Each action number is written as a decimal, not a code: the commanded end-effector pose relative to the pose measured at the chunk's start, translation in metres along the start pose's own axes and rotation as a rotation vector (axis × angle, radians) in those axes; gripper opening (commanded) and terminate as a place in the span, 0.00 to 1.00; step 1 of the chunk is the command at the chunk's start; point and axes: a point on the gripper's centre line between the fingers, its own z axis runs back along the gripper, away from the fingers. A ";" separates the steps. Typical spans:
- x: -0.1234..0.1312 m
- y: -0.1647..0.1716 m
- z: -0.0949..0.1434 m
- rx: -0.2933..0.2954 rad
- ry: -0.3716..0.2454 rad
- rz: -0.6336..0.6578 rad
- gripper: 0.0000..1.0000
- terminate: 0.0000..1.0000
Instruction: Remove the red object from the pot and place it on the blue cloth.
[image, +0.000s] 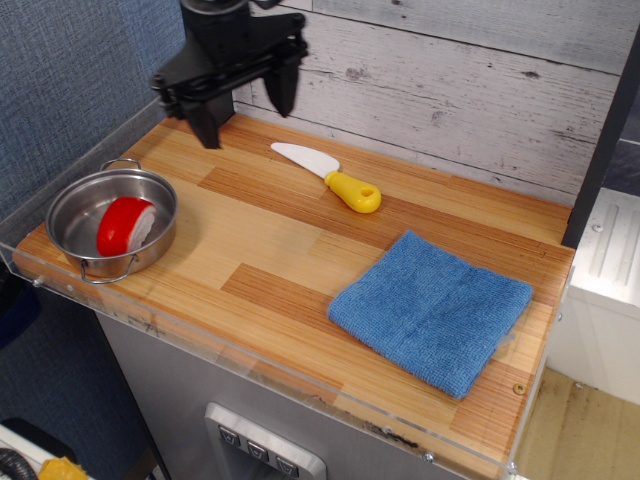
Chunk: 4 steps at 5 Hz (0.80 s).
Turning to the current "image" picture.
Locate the dark grey post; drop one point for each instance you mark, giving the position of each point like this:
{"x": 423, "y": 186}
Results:
{"x": 615, "y": 121}
{"x": 205, "y": 24}

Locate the folded blue cloth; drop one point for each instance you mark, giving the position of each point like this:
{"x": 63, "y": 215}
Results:
{"x": 432, "y": 313}

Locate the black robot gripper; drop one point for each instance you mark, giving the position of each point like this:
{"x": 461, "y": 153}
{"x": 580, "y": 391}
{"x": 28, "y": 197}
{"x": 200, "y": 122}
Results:
{"x": 268, "y": 47}

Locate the yellow handled white toy knife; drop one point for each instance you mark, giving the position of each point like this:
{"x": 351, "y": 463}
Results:
{"x": 358, "y": 195}

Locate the stainless steel pot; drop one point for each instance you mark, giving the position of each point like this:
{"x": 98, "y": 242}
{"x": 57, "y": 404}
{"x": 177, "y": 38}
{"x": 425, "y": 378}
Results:
{"x": 74, "y": 216}

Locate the yellow object bottom left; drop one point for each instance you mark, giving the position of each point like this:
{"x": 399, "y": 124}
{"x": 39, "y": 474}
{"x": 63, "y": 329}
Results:
{"x": 61, "y": 469}

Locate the dark grey right post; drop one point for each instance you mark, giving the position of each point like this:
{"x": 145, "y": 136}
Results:
{"x": 615, "y": 121}

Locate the clear acrylic guard rail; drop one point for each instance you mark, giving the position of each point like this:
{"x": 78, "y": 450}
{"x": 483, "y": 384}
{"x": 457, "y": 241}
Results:
{"x": 274, "y": 225}

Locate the dark grey left post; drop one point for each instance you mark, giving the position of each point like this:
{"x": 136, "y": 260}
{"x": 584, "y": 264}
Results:
{"x": 205, "y": 24}

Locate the silver ice dispenser panel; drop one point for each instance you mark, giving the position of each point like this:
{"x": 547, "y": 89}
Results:
{"x": 246, "y": 450}

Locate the white grey side appliance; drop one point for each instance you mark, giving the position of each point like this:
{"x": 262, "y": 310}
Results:
{"x": 596, "y": 338}

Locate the red and white toy object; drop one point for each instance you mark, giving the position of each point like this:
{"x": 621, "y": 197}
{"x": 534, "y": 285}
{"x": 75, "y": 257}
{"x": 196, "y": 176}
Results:
{"x": 125, "y": 226}

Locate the silver toy fridge cabinet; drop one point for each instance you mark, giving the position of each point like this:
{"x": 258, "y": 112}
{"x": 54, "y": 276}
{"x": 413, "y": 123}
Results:
{"x": 240, "y": 400}

